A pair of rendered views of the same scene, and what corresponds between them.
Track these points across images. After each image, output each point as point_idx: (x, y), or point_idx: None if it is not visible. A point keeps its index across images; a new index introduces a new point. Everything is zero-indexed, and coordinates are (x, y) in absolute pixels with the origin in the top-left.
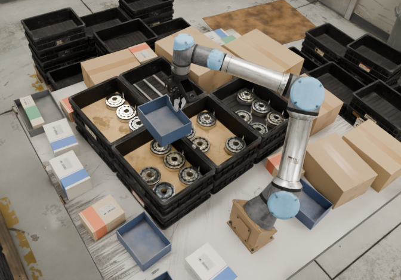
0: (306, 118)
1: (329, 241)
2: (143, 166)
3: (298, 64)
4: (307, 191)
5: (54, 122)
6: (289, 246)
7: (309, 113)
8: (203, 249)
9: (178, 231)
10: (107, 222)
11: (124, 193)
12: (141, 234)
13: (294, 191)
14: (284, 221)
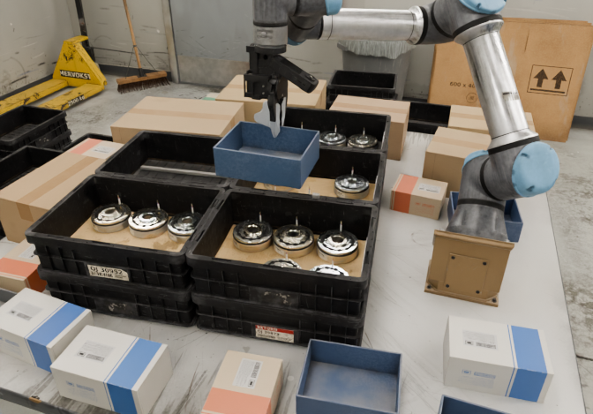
0: (497, 27)
1: (549, 241)
2: None
3: (324, 88)
4: None
5: (6, 304)
6: (522, 272)
7: (499, 16)
8: (457, 327)
9: (378, 342)
10: (269, 393)
11: (237, 347)
12: (331, 384)
13: (538, 139)
14: None
